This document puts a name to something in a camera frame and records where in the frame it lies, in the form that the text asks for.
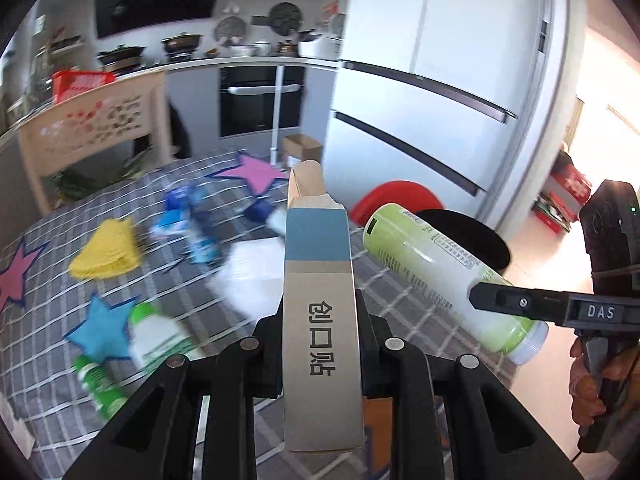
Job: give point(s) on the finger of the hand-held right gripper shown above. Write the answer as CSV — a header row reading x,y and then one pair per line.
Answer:
x,y
520,302

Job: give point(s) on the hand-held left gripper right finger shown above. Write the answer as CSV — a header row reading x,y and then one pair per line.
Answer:
x,y
372,350

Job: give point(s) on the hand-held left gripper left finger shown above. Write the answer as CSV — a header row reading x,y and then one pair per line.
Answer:
x,y
267,347

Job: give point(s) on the beige blue carton box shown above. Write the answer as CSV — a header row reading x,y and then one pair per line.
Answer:
x,y
320,310

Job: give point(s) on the black trash bin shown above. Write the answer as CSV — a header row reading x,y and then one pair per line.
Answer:
x,y
480,245

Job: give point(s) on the lime green plastic bottle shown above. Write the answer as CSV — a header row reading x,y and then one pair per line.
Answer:
x,y
430,260

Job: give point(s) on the white green-capped bottle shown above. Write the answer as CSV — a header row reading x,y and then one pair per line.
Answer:
x,y
155,340

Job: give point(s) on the small blue-capped bottle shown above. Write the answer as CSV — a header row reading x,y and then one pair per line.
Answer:
x,y
265,216

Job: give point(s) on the small green bottle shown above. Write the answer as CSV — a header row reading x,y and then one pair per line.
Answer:
x,y
100,385

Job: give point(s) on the yellow foam net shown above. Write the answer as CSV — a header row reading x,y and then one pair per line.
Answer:
x,y
107,252

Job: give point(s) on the person's right hand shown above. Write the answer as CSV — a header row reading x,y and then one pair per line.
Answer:
x,y
584,390

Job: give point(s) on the red gift box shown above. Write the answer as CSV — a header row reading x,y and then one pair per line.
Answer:
x,y
570,187

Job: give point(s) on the red round stool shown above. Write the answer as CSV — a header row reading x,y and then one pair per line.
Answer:
x,y
395,197

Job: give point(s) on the brown cardboard box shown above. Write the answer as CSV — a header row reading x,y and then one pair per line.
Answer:
x,y
305,147

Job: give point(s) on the white floor mop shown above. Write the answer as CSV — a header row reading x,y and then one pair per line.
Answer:
x,y
277,120

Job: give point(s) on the dark jacket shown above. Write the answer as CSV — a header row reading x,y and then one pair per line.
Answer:
x,y
181,130

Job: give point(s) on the black built-in oven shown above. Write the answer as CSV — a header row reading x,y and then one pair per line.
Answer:
x,y
250,110

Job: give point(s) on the grey kitchen base cabinet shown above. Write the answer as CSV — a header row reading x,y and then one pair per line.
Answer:
x,y
197,100

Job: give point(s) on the white tissue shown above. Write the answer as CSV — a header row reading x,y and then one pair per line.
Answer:
x,y
15,430

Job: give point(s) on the white refrigerator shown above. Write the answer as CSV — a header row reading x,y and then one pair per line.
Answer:
x,y
450,35

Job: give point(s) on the beige cutout chair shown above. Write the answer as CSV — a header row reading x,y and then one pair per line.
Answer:
x,y
100,120

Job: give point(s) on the white bowl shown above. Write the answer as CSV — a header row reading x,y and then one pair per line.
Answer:
x,y
241,50

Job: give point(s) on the white enamel pot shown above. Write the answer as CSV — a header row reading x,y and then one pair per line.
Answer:
x,y
262,46

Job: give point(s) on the small brown pot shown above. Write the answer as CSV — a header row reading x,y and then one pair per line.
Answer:
x,y
287,46

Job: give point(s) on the bronze cooking pot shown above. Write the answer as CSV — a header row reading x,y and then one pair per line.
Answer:
x,y
182,41

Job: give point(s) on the red plastic basket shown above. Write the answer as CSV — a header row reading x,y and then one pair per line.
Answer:
x,y
80,82

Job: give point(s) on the black wok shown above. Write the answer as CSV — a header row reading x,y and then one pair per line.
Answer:
x,y
120,55

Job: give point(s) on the round dark hanging tray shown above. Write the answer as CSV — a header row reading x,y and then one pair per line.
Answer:
x,y
286,17

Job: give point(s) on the white hanging utensil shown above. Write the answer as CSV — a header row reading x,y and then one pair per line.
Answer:
x,y
231,5

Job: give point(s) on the grey sliding door frame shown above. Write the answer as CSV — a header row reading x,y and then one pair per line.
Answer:
x,y
565,85

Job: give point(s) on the dark wall socket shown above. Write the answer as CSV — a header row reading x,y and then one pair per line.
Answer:
x,y
260,21

